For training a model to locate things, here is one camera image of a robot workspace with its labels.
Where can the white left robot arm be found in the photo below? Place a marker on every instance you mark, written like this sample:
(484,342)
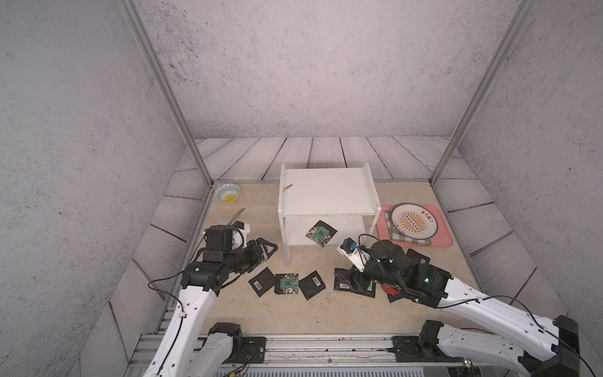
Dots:
(201,284)

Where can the black barcode bag shelf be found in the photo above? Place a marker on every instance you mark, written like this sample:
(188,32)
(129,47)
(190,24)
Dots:
(263,282)

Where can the metal frame post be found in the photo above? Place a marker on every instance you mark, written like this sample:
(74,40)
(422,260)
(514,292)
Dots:
(511,35)
(149,54)

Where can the green checkered cloth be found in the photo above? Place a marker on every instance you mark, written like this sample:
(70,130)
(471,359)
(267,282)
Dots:
(397,236)

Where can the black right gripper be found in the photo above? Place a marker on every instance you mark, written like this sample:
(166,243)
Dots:
(356,276)

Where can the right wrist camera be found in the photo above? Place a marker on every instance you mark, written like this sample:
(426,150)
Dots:
(355,253)

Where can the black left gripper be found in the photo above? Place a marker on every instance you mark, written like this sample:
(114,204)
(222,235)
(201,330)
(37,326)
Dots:
(259,254)

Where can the left metal frame post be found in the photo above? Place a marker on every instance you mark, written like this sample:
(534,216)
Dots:
(149,54)

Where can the red tea bag shelf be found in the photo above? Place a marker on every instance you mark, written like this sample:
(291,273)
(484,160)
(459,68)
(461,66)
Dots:
(390,291)

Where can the pink tray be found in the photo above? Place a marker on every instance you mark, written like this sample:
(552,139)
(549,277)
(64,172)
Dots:
(442,239)

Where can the small patterned bowl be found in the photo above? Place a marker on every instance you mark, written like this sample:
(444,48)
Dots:
(228,193)

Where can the right metal frame post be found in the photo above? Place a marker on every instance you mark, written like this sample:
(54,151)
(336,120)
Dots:
(511,35)

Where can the white orange pattern plate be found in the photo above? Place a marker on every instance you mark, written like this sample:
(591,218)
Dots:
(413,220)

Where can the black barcode tea bag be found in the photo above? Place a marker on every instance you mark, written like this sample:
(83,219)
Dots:
(416,258)
(311,285)

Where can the white two-tier shelf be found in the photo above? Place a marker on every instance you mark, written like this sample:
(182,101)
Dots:
(345,198)

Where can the black barcode tea bag top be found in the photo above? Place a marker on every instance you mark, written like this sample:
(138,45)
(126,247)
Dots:
(311,285)

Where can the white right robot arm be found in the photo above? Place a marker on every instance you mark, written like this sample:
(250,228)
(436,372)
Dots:
(513,338)

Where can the green black bag shelf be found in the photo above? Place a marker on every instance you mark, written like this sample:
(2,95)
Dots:
(321,233)

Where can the metal base rail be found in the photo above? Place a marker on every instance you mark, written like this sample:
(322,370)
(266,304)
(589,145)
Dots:
(330,351)

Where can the green label tea bag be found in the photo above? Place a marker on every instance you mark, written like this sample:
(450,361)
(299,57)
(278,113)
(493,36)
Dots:
(286,284)

